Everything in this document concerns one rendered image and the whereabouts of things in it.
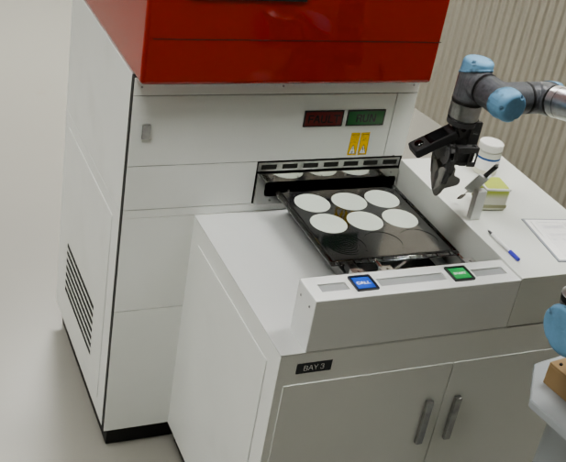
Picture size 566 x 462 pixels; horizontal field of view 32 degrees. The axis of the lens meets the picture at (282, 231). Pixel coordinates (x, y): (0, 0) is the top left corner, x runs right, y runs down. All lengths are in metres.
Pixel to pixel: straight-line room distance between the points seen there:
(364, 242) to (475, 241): 0.29
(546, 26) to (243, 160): 2.78
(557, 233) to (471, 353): 0.42
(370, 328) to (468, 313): 0.27
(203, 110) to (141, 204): 0.30
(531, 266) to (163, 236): 0.97
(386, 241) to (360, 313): 0.38
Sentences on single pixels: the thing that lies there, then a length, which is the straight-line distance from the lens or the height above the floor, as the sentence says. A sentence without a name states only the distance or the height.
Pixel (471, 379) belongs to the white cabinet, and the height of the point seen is 0.66.
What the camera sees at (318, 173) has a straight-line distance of 2.78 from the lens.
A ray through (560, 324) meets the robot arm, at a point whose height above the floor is 1.06.
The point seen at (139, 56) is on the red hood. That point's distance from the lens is 2.43.
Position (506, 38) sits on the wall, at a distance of 5.38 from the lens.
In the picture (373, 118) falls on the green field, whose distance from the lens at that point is 2.79.
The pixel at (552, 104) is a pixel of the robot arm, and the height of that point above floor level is 1.38.
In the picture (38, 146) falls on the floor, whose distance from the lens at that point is 4.84.
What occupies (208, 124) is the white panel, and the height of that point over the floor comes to 1.09.
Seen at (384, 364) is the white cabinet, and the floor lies 0.75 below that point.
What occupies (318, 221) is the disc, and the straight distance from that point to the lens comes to 2.61.
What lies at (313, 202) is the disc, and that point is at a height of 0.90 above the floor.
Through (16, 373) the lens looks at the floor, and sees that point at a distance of 3.42.
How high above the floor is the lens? 2.16
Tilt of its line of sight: 30 degrees down
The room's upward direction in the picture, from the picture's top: 10 degrees clockwise
